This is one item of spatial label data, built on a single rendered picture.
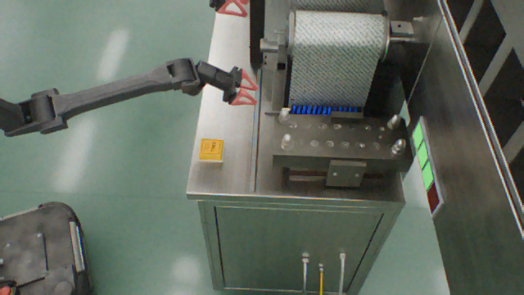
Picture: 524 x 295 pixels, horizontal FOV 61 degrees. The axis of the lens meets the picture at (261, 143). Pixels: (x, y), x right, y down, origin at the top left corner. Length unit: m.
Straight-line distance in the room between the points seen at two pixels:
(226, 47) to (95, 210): 1.16
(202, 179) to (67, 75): 1.98
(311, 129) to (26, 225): 1.42
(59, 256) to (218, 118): 0.98
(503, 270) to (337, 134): 0.66
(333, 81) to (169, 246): 1.30
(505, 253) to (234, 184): 0.80
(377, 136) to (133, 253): 1.40
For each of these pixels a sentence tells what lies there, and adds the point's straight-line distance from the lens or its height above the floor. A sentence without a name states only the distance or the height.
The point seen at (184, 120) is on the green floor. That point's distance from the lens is 2.74.
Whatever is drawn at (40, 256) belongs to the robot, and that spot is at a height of 0.26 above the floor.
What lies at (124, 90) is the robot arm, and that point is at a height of 1.18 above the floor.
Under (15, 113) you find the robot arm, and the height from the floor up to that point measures 1.19.
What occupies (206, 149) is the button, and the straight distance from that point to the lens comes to 1.41.
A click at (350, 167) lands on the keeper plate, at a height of 1.01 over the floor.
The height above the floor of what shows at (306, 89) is 1.10.
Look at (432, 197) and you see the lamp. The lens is 1.08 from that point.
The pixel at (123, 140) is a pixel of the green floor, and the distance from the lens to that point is 2.72.
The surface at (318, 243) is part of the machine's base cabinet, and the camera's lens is 1.62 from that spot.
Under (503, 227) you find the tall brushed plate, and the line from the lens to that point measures 0.83.
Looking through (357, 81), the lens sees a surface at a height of 1.14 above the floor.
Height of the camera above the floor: 2.04
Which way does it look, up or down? 52 degrees down
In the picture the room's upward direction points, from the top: 2 degrees clockwise
